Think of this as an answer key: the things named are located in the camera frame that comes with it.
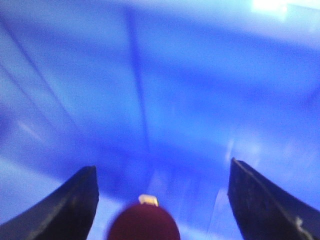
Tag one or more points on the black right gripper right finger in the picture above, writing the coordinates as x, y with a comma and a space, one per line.
264, 211

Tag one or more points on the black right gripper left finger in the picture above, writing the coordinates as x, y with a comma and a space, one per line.
65, 214

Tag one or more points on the red push button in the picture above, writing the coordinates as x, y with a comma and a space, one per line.
144, 220

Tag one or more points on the blue plastic crate right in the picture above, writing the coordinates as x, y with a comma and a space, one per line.
159, 95

